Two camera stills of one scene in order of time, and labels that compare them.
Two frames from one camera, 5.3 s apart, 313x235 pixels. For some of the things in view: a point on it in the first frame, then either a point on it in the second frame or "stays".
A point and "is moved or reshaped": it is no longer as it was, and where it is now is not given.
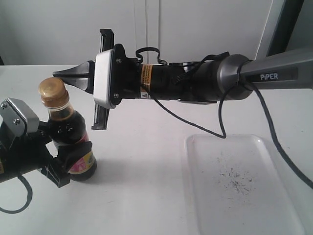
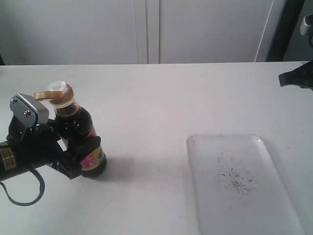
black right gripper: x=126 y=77 → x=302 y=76
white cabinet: x=68 y=32 stays
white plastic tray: x=238 y=187 stays
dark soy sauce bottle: x=66 y=125 is moved or reshaped
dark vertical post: x=286 y=22 stays
